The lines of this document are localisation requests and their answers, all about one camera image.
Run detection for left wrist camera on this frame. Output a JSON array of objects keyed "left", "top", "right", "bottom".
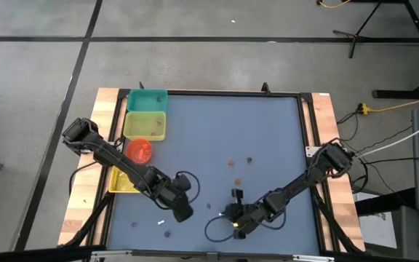
[{"left": 174, "top": 173, "right": 193, "bottom": 191}]

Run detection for yellow-green plastic bin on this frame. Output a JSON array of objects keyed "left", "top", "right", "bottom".
[{"left": 122, "top": 111, "right": 167, "bottom": 142}]

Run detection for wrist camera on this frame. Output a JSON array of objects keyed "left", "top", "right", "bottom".
[
  {"left": 174, "top": 173, "right": 193, "bottom": 191},
  {"left": 231, "top": 188, "right": 246, "bottom": 205}
]

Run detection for teal plastic bin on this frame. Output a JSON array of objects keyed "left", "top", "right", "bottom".
[{"left": 127, "top": 89, "right": 169, "bottom": 114}]

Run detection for yellow extension cable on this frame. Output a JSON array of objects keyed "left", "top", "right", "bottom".
[{"left": 356, "top": 92, "right": 419, "bottom": 114}]

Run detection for black desk stand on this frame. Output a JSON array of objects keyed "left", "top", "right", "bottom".
[{"left": 372, "top": 0, "right": 419, "bottom": 100}]

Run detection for white cable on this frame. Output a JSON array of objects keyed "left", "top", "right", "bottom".
[{"left": 356, "top": 115, "right": 419, "bottom": 158}]

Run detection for light wooden side board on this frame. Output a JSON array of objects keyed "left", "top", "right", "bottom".
[
  {"left": 57, "top": 87, "right": 123, "bottom": 247},
  {"left": 309, "top": 92, "right": 366, "bottom": 253}
]

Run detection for black tripod stand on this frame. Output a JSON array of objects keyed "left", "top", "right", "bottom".
[{"left": 332, "top": 1, "right": 383, "bottom": 59}]

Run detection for black floor cables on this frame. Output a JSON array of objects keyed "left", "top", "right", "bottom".
[{"left": 335, "top": 108, "right": 419, "bottom": 196}]

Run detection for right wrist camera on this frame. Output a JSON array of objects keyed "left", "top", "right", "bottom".
[{"left": 231, "top": 188, "right": 246, "bottom": 205}]

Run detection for black looped cable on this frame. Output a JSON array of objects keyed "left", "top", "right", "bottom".
[
  {"left": 151, "top": 170, "right": 201, "bottom": 211},
  {"left": 204, "top": 215, "right": 240, "bottom": 244}
]

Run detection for yellow hanging cable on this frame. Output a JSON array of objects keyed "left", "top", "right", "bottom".
[{"left": 316, "top": 0, "right": 352, "bottom": 9}]

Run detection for yellow slotted plastic basket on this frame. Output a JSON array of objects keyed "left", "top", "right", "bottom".
[{"left": 108, "top": 165, "right": 141, "bottom": 194}]

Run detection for orange translucent round bowl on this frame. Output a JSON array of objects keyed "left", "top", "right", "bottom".
[{"left": 126, "top": 138, "right": 153, "bottom": 165}]

